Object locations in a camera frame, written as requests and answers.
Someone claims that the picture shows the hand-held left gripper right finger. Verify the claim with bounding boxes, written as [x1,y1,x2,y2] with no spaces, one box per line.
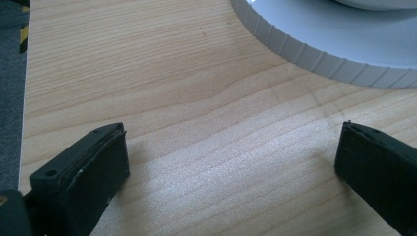
[333,120,417,236]

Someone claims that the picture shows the white ribbed round tray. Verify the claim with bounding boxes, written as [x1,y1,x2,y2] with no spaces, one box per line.
[229,0,417,89]

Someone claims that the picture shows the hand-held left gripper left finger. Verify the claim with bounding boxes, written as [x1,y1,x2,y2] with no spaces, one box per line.
[29,122,131,236]

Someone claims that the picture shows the yellow black striped post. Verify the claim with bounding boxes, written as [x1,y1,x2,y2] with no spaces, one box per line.
[13,0,31,55]

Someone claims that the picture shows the white bowl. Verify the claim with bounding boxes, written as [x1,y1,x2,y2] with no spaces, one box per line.
[333,0,417,12]

